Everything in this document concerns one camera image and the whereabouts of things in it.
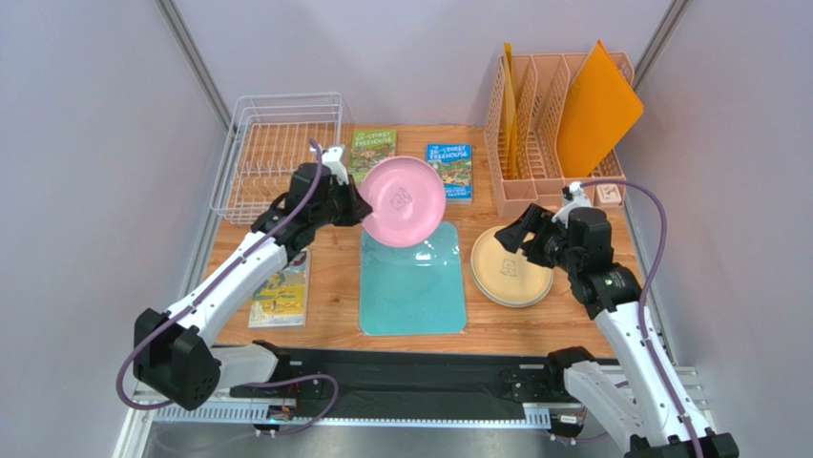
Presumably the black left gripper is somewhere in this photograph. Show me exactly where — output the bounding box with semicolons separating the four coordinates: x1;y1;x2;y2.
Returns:
311;174;372;229

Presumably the pink plate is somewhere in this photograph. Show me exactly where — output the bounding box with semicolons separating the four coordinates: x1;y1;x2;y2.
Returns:
361;156;446;248

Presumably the tan plate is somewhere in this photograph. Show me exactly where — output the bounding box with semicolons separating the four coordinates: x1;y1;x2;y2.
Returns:
470;226;553;289

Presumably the blue plate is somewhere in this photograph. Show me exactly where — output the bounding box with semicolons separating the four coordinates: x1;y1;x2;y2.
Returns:
475;281;552;308

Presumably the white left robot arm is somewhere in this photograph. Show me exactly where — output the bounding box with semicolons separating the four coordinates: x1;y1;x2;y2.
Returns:
124;159;372;410

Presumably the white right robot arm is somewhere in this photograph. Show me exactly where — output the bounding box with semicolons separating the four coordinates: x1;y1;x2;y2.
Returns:
495;204;740;457

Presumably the green 65-Storey Treehouse book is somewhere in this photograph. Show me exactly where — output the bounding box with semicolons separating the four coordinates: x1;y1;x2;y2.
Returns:
348;129;397;186

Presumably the pink plastic desk organizer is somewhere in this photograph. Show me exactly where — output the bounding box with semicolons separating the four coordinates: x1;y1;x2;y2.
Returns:
484;52;636;221

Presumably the blue 26-Storey Treehouse book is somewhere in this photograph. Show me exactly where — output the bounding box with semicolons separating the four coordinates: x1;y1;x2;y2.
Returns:
426;143;473;204

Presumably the teal cutting board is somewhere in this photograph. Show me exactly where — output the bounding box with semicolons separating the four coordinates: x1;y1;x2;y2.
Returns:
359;221;467;337

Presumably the Brideshead Revisited paperback book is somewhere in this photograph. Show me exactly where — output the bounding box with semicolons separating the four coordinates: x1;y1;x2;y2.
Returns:
248;250;311;328

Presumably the thin orange folder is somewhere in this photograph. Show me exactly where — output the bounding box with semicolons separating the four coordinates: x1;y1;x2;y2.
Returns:
503;42;517;179

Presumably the black base mat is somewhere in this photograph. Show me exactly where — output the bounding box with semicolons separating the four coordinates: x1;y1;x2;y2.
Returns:
209;345;608;421

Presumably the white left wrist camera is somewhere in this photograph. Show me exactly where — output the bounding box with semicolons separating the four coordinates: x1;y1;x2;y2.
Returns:
322;145;349;185

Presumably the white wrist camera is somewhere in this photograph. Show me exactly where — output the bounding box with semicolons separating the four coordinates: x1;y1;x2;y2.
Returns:
322;145;349;185
552;181;593;225

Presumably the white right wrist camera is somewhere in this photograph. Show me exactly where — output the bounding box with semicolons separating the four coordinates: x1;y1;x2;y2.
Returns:
552;181;593;225

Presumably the white wire dish rack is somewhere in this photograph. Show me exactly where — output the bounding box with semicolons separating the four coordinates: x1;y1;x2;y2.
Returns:
210;92;352;225

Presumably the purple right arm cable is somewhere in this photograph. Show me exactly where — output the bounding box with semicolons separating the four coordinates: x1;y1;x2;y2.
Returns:
550;179;706;458

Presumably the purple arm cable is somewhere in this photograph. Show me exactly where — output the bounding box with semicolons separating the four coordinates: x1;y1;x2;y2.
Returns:
115;137;341;437
550;179;706;458

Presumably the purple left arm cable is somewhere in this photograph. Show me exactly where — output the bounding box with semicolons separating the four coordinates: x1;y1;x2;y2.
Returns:
115;137;341;437

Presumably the aluminium frame rail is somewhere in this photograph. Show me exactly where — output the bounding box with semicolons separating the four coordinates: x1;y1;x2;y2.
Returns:
111;355;725;458

